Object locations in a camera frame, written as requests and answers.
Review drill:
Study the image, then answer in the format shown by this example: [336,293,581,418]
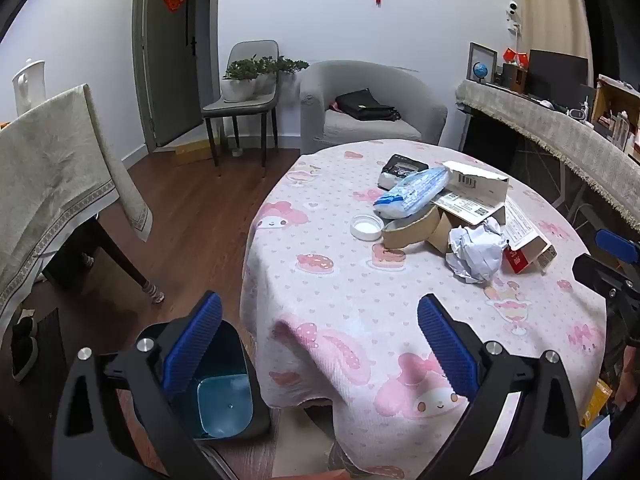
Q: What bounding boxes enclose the picture frame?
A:
[467,42,499,84]

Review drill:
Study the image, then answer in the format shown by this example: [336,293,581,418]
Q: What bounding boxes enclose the table with beige cloth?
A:
[0,83,153,333]

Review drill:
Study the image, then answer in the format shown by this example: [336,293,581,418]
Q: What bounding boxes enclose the white security camera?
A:
[503,0,522,37]

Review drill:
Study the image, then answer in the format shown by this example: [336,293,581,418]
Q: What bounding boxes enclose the dark wooden table leg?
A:
[89,216,166,307]

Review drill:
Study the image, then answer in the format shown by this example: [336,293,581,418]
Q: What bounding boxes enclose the grey armchair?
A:
[299,60,449,156]

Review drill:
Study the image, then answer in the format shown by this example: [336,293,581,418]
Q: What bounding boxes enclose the small brown box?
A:
[502,62,529,94]

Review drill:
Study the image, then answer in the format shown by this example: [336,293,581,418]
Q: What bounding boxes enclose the pink printed tablecloth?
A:
[240,139,608,480]

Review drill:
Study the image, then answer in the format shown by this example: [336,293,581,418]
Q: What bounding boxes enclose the small white device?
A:
[569,95,594,126]

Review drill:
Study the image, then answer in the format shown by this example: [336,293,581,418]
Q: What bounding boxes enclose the white cardboard box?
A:
[431,160,511,226]

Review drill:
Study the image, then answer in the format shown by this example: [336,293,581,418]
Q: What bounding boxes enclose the brown cardboard tape roll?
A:
[381,206,442,250]

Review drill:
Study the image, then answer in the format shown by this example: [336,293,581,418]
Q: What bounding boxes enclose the red and white carton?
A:
[501,195,559,276]

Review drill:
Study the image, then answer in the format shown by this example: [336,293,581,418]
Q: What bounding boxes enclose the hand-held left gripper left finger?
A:
[51,290,223,480]

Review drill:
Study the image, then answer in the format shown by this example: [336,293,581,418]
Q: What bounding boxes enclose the grey door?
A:
[132,0,222,154]

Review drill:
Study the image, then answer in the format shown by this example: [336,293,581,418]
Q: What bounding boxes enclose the yellow box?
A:
[581,379,614,429]

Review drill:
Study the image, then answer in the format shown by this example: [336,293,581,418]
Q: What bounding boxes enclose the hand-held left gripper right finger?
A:
[417,294,583,480]

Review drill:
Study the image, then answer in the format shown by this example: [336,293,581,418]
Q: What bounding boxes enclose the potted green plant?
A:
[274,55,311,87]
[252,55,280,96]
[221,58,261,104]

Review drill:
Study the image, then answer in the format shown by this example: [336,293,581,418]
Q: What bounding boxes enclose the black and white packet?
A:
[379,153,430,191]

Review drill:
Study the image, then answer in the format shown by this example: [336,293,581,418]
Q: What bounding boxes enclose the open cardboard box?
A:
[592,73,640,155]

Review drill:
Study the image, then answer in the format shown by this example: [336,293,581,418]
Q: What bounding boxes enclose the dark blue trash bin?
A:
[134,319,272,442]

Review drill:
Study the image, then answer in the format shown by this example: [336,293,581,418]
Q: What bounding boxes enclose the white kettle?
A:
[12,58,47,119]

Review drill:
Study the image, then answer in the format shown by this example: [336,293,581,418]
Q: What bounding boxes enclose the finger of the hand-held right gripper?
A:
[572,254,635,303]
[596,229,640,265]

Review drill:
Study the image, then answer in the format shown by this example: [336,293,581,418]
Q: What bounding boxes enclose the blue and white plastic packet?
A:
[373,167,454,220]

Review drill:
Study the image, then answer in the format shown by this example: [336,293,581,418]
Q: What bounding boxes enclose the black slippers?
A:
[9,311,40,384]

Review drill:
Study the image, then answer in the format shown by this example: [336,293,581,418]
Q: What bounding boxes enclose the red ornaments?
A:
[502,47,531,69]

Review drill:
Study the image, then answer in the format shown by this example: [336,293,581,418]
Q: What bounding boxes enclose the white paper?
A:
[446,217,507,284]

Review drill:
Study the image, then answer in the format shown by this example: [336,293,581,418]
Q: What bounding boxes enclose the black floor mat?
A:
[20,305,68,411]

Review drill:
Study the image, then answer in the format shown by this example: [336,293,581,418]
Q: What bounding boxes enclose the flat cardboard piece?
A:
[172,141,214,164]

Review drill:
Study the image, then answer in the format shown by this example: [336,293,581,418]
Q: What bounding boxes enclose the beige curtain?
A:
[509,0,597,87]

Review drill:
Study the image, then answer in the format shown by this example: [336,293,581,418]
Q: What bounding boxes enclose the grey chair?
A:
[201,40,281,178]

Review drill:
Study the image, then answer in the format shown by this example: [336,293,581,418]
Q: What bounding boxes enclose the black bag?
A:
[334,88,402,122]

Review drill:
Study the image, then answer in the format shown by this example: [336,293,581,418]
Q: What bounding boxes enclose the white round lid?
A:
[349,214,385,241]

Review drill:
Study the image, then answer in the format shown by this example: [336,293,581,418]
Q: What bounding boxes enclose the black monitor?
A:
[527,48,590,104]

